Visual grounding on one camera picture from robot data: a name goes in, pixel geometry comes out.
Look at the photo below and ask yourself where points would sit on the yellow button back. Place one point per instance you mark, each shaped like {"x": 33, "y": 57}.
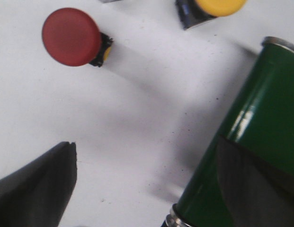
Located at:
{"x": 192, "y": 13}

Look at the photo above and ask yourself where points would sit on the black conveyor drive pulley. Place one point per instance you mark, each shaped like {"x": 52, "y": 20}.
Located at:
{"x": 173, "y": 219}

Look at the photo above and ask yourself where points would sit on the red button front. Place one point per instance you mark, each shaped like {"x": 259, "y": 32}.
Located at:
{"x": 72, "y": 38}

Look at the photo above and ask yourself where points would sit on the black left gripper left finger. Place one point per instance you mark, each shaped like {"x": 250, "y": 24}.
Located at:
{"x": 37, "y": 194}

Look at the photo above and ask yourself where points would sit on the green conveyor belt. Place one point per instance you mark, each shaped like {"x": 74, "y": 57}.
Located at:
{"x": 261, "y": 119}

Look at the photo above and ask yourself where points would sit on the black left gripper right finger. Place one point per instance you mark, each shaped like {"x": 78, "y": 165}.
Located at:
{"x": 256, "y": 193}

